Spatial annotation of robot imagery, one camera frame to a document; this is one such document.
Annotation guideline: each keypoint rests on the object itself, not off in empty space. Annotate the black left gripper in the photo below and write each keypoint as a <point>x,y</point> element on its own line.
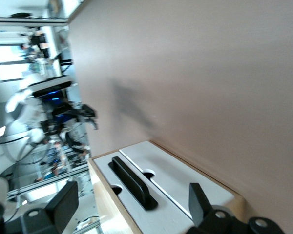
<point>63,114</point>

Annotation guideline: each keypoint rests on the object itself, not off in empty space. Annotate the light wooden drawer cabinet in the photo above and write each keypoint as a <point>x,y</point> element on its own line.
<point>105,195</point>

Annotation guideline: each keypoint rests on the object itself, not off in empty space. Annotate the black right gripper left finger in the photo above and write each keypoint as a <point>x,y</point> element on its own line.
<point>61,207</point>

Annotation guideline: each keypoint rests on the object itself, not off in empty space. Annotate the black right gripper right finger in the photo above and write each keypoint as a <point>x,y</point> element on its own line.
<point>200,207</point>

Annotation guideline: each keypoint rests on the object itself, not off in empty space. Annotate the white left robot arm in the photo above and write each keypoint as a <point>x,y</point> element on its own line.
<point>19,107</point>

